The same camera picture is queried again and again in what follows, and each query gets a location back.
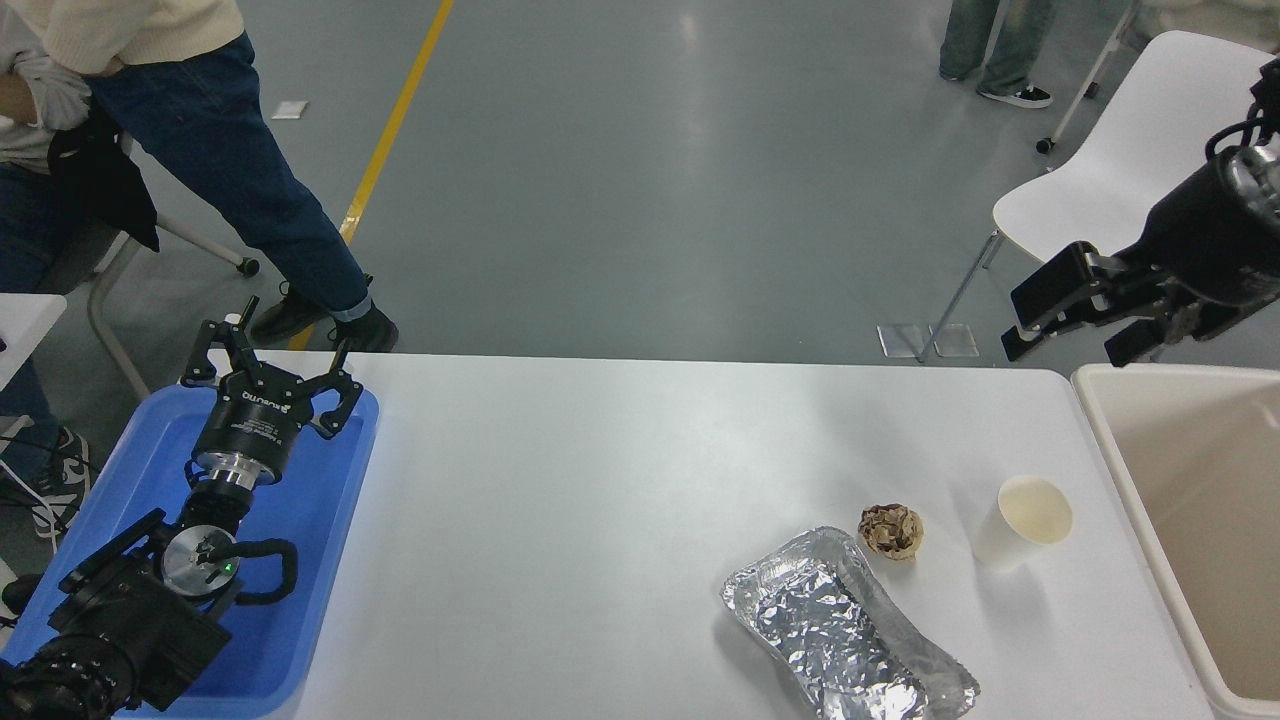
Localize large pale bin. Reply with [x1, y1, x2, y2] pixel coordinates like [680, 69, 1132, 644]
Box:
[1070, 362, 1280, 720]

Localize clear floor plates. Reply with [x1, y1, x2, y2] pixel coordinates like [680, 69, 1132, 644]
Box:
[877, 323, 979, 359]

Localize walking person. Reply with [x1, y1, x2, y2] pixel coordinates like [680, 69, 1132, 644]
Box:
[938, 0, 1056, 109]

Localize white paper cup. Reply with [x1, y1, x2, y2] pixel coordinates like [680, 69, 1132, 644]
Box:
[972, 475, 1074, 573]

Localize small white side table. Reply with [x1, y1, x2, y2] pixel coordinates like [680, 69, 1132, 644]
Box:
[0, 293, 69, 391]

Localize seated person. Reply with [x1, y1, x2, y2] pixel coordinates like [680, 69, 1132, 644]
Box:
[0, 10, 101, 541]

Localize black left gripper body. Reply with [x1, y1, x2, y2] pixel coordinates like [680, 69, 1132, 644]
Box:
[192, 368, 315, 475]

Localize white plastic chair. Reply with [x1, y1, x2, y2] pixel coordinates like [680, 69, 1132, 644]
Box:
[918, 30, 1280, 363]

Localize grey metal chair frame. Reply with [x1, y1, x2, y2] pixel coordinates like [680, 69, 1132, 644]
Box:
[88, 215, 261, 401]

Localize crumpled tan paper ball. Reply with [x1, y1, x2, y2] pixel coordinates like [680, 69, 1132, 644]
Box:
[858, 502, 925, 559]

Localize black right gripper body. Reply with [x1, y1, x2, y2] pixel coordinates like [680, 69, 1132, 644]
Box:
[1138, 152, 1280, 309]

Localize standing person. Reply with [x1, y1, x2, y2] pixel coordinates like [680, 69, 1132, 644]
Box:
[0, 0, 399, 353]

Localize crumpled foil tray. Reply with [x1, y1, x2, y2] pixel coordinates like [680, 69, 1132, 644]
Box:
[720, 525, 981, 720]

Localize chair leg with caster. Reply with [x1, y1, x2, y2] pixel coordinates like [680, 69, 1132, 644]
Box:
[1035, 0, 1141, 156]

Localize blue plastic tray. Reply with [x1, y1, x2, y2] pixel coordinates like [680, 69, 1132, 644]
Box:
[0, 383, 381, 719]

